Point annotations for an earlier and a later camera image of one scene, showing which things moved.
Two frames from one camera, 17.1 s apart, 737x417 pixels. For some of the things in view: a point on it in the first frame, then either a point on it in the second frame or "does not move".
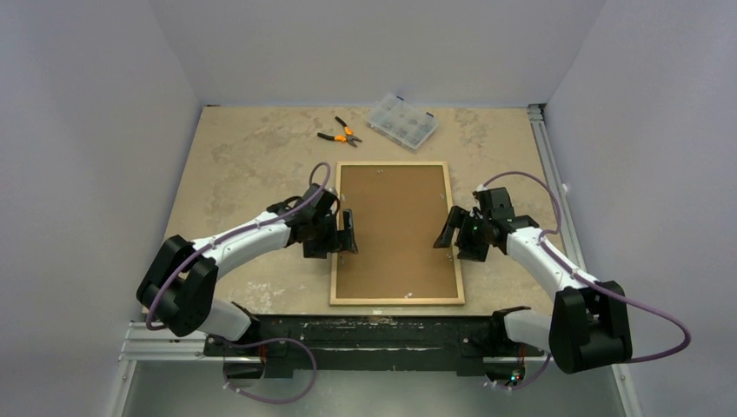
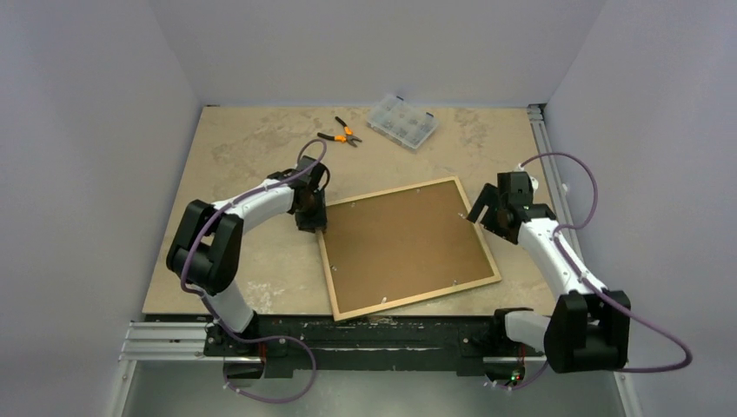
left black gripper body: x=324 y=237 → x=314 y=215
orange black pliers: x=348 y=137 does not move
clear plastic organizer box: x=401 y=122 does not move
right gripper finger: x=455 y=219 → x=488 y=196
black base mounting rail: x=288 y=342 does not move
